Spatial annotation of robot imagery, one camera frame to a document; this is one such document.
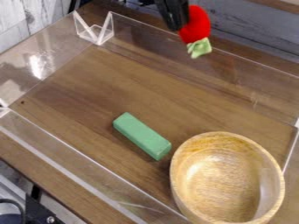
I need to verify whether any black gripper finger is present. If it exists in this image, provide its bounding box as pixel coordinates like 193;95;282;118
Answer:
154;0;190;32

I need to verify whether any red plush strawberry toy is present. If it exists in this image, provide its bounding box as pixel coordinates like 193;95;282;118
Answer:
178;4;214;60

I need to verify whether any green rectangular block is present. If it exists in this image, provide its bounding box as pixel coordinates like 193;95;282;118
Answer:
112;112;173;161

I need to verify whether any wooden bowl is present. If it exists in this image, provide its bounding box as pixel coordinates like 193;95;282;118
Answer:
170;131;286;224

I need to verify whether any clear acrylic corner bracket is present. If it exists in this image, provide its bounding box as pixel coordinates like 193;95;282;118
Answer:
72;11;115;46

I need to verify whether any clear acrylic tray enclosure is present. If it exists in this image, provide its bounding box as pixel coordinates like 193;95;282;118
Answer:
0;12;299;224

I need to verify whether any black clamp with cable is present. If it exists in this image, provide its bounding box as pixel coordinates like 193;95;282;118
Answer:
0;183;66;224

